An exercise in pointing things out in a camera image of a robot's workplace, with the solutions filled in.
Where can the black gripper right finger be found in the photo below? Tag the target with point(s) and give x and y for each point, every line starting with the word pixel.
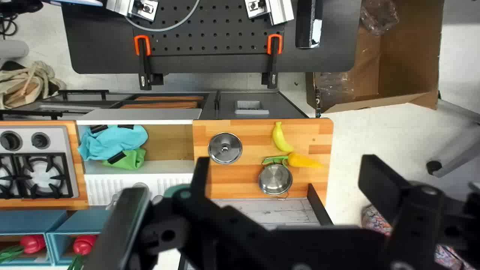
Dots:
pixel 386 189

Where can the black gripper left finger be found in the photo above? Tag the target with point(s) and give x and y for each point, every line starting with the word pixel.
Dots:
pixel 116 246

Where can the red toy radish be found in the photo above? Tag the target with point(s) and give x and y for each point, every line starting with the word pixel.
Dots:
pixel 82 249
pixel 29 245

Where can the teal planter box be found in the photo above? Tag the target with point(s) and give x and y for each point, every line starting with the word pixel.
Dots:
pixel 16 224
pixel 80 224

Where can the green cloth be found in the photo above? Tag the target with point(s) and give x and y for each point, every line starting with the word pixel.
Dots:
pixel 127 159

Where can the light blue cloth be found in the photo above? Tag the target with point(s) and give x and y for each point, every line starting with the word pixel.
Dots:
pixel 110 141

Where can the white toy sink basin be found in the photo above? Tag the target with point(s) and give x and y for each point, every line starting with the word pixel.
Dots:
pixel 151 153

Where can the yellow toy pepper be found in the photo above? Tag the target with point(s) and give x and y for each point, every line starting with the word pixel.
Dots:
pixel 293 159

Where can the grey toy stove top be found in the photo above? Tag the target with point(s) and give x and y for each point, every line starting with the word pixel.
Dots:
pixel 37 162

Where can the small steel pot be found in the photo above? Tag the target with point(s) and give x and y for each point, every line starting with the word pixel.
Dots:
pixel 275 179

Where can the yellow toy banana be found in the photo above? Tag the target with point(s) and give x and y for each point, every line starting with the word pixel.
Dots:
pixel 280 138

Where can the round steel pot lid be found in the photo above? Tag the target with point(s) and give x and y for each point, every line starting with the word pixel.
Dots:
pixel 226 149

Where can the wooden toy kitchen counter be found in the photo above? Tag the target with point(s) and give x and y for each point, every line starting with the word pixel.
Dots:
pixel 310 137

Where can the cardboard box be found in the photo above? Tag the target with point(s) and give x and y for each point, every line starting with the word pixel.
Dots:
pixel 397 59

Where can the beige tote bag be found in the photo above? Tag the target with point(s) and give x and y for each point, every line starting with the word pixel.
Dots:
pixel 29 84

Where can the black pegboard table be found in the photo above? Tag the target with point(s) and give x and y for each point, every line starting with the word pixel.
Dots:
pixel 196 36

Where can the black clamp orange handle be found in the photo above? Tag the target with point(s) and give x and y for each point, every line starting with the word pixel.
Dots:
pixel 143 50
pixel 274 50

